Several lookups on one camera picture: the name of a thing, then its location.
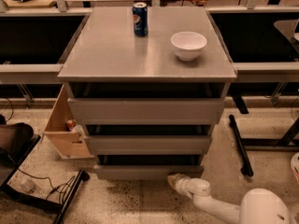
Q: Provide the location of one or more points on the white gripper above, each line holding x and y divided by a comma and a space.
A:
183, 184

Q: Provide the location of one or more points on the grey bottom drawer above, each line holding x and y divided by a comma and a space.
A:
146, 167

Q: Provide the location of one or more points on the grey drawer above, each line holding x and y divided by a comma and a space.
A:
147, 139
138, 103
146, 167

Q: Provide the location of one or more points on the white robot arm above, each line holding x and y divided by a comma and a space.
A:
258, 206

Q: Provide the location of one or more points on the grey drawer cabinet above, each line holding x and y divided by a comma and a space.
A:
107, 50

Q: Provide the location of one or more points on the grey middle drawer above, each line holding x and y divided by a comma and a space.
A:
147, 139

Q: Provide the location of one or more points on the grey top drawer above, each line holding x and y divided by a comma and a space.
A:
138, 103

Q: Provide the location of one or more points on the black stand foot right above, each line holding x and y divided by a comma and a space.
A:
246, 169

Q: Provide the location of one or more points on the cardboard box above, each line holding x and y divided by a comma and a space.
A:
68, 144

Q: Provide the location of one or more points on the red snack packet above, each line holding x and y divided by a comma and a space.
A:
71, 124

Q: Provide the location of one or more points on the white ceramic bowl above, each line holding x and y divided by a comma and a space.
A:
188, 45

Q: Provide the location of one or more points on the clear plastic cup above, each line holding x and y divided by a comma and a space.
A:
28, 186

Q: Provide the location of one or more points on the dark bag on stand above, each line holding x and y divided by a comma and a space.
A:
14, 140

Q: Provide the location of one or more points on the blue Pepsi can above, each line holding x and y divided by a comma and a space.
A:
140, 16

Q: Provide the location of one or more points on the grey metal rail right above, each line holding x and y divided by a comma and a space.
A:
267, 72

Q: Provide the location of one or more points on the grey metal rail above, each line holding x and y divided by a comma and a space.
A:
29, 73
267, 72

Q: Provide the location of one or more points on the black stand frame left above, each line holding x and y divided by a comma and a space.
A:
9, 166

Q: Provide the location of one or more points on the grey metal rail left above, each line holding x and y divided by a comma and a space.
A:
29, 73

